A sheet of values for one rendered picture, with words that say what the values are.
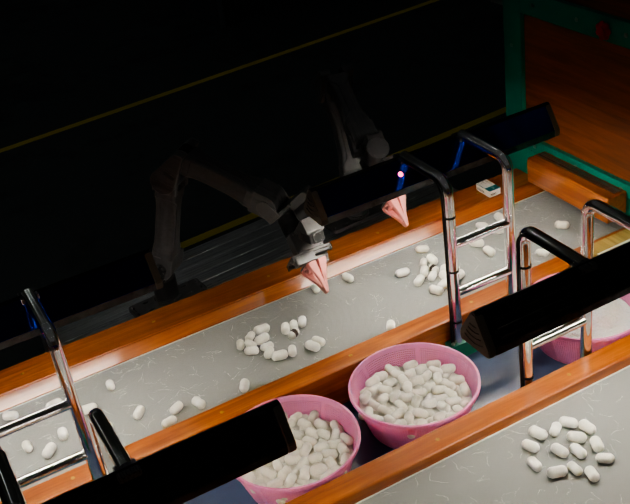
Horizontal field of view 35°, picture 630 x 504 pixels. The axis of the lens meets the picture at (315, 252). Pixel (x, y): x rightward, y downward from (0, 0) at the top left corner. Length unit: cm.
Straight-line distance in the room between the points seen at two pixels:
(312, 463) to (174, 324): 57
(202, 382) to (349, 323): 36
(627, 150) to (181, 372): 115
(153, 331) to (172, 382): 18
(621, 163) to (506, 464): 90
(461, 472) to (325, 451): 26
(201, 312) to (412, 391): 56
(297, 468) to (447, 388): 35
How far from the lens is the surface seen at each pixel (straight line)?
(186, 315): 234
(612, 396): 203
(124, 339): 232
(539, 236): 179
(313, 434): 198
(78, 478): 199
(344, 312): 230
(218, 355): 223
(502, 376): 218
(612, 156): 250
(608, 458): 188
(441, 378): 207
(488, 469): 187
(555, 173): 256
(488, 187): 266
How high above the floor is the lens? 204
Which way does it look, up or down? 31 degrees down
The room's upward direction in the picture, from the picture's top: 9 degrees counter-clockwise
